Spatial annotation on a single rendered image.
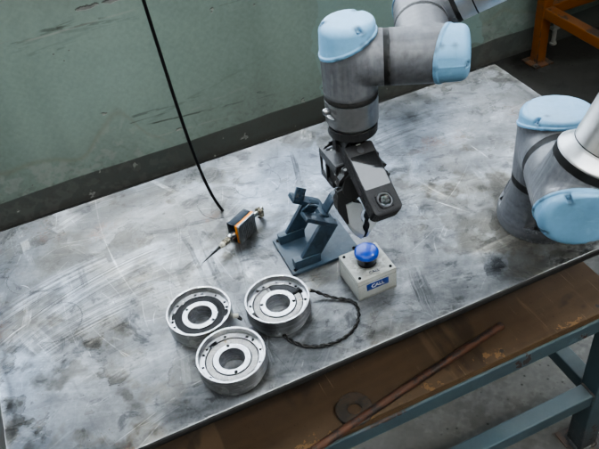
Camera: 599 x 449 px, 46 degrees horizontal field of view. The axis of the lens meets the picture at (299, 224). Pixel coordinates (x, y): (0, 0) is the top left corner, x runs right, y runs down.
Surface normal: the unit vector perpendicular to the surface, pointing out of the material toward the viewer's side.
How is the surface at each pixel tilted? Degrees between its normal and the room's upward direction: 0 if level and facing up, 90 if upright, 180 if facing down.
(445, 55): 66
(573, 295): 0
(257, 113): 90
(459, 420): 0
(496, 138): 0
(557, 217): 97
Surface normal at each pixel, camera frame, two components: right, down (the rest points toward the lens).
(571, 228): -0.10, 0.76
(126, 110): 0.40, 0.58
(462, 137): -0.11, -0.74
